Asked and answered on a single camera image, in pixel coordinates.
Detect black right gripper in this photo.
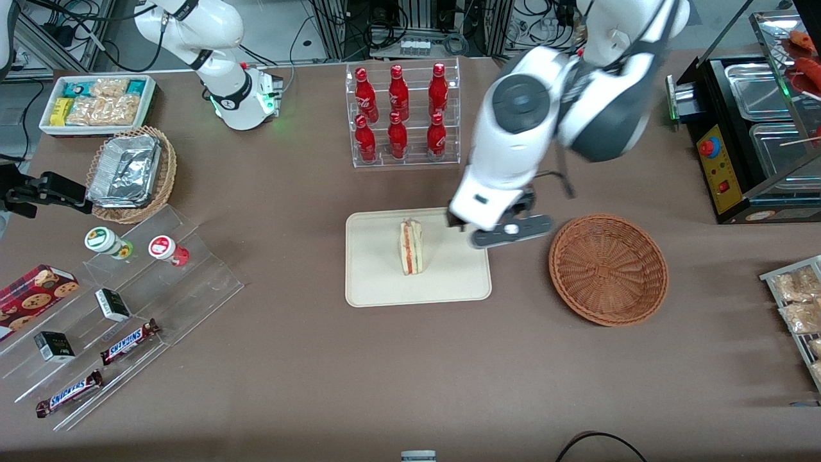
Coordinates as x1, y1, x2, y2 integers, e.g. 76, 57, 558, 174
0, 164, 94, 219

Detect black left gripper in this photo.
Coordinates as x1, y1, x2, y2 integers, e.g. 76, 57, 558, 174
507, 186, 537, 223

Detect triangular sandwich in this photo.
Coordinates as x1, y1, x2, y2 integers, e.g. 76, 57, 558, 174
400, 219, 424, 276

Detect dark brown round wicker basket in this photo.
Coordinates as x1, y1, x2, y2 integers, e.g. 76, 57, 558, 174
548, 214, 669, 327

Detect light tan wicker basket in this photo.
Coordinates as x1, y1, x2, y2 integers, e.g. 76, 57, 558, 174
87, 126, 177, 224

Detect cream plastic tray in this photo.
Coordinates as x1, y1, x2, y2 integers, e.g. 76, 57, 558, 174
345, 205, 493, 308

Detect green lid yogurt cup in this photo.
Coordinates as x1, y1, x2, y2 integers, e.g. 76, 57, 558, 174
85, 227, 133, 259

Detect silver foil packets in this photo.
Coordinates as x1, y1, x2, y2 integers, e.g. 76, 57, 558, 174
88, 135, 161, 208

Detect red plaid cookie box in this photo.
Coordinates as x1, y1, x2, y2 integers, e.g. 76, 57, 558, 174
0, 264, 80, 341

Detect large clear cracker bag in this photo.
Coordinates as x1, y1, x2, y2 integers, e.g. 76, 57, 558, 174
66, 95, 140, 126

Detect red cola bottle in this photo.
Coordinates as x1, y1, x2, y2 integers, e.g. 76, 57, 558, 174
387, 112, 409, 160
428, 63, 449, 117
355, 67, 379, 123
427, 112, 447, 159
355, 115, 377, 162
388, 65, 410, 121

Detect clear acrylic bottle rack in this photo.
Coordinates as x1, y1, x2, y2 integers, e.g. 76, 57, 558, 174
345, 58, 461, 169

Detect small clear cracker bag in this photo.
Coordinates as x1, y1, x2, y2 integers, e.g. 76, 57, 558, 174
90, 78, 129, 98

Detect small black carton box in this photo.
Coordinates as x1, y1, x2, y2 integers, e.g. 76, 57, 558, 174
34, 331, 76, 363
95, 289, 131, 322

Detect red lid yogurt cup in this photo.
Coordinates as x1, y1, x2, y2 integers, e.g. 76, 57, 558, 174
148, 235, 190, 267

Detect white rectangular snack bin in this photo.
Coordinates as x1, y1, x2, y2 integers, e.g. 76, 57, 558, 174
40, 75, 157, 137

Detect Snickers chocolate bar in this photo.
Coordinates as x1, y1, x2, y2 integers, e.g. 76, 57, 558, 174
36, 370, 103, 418
101, 319, 160, 366

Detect clear acrylic stepped stand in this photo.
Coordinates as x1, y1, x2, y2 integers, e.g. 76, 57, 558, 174
0, 204, 245, 432

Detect black food warmer machine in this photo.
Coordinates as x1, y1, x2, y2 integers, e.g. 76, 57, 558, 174
666, 10, 821, 225

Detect steel food pan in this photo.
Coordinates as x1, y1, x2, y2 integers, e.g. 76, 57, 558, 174
749, 122, 821, 179
725, 62, 796, 123

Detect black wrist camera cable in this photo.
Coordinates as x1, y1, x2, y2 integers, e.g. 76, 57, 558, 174
531, 168, 576, 201

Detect black looped cable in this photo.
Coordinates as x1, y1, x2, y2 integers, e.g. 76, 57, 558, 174
555, 431, 648, 462

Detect metal wire tray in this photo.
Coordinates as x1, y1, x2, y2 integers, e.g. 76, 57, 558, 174
760, 255, 821, 392

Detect aluminium frame rack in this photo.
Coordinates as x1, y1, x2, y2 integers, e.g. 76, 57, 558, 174
311, 0, 514, 62

